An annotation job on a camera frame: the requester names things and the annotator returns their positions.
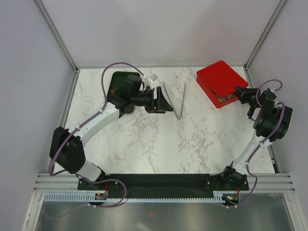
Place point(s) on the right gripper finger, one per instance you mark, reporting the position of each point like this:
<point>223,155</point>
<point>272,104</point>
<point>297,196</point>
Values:
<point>240,91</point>
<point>243,98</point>

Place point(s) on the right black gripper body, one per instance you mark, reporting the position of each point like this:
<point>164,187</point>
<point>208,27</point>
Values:
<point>253,102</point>

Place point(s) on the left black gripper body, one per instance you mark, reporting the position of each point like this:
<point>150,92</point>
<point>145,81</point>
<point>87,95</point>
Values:
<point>146,99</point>

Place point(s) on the metal tongs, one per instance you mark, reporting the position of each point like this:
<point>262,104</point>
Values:
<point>176,98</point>

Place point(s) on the red box lid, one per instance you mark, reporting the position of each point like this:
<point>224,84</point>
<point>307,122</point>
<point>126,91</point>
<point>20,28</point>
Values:
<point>220,78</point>

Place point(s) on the dark green tray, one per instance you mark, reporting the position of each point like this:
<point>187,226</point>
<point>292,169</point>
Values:
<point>125,84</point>

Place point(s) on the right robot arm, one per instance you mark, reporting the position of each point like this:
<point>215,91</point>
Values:
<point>271,122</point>

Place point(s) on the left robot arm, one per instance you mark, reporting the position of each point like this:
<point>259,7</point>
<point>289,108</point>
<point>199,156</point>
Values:
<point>67,146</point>

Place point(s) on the red chocolate box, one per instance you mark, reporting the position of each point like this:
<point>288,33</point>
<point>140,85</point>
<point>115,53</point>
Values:
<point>217,101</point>

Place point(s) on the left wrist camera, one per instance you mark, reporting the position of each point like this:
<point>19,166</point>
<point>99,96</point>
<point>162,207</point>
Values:
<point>153,81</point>

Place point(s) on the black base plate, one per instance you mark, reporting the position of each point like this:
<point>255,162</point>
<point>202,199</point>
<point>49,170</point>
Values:
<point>177,185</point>

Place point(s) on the white cable duct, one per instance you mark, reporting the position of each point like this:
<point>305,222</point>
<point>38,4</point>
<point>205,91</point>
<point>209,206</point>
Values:
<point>104,197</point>

